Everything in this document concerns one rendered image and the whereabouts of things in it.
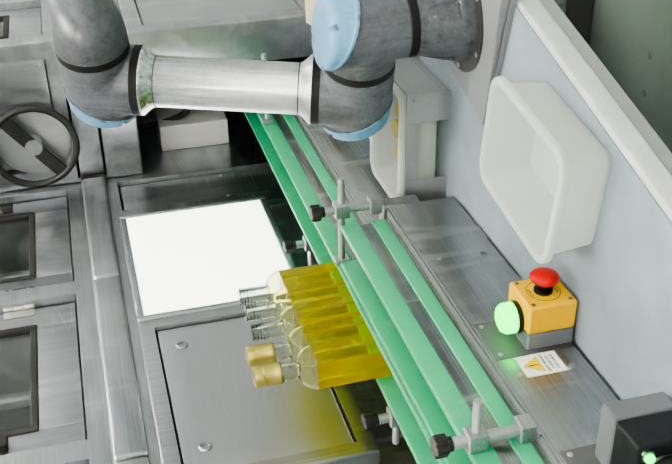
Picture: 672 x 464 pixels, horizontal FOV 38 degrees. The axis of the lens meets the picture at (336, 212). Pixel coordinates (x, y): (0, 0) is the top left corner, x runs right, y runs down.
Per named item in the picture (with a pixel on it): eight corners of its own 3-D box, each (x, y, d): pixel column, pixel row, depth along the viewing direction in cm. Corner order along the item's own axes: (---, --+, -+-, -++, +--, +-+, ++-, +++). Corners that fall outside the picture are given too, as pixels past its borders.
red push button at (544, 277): (523, 287, 135) (525, 266, 134) (549, 283, 136) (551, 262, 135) (535, 303, 132) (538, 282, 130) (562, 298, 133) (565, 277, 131)
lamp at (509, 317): (509, 320, 138) (489, 324, 137) (511, 293, 136) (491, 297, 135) (523, 339, 134) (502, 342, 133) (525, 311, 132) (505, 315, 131)
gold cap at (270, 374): (282, 386, 155) (255, 391, 154) (277, 365, 157) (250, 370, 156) (284, 379, 152) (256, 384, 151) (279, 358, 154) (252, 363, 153)
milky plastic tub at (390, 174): (411, 163, 193) (369, 169, 191) (414, 55, 182) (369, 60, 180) (443, 204, 179) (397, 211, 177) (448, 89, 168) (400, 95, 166)
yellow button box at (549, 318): (552, 314, 141) (505, 322, 139) (557, 270, 137) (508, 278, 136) (575, 342, 135) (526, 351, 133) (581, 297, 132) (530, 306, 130)
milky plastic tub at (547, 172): (551, 61, 133) (491, 68, 132) (632, 151, 116) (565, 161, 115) (531, 166, 144) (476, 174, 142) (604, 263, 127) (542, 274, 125)
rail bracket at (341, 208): (376, 252, 178) (309, 262, 175) (377, 169, 170) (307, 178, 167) (381, 260, 176) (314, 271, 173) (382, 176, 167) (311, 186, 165)
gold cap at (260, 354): (270, 338, 161) (243, 342, 160) (274, 346, 157) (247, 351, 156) (272, 357, 162) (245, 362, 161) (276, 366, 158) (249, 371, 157)
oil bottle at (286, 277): (375, 278, 183) (263, 297, 178) (376, 253, 181) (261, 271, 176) (385, 295, 179) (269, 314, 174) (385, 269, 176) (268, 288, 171)
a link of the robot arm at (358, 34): (416, 14, 144) (326, 27, 141) (408, 82, 154) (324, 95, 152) (392, -35, 151) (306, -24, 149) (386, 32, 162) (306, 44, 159)
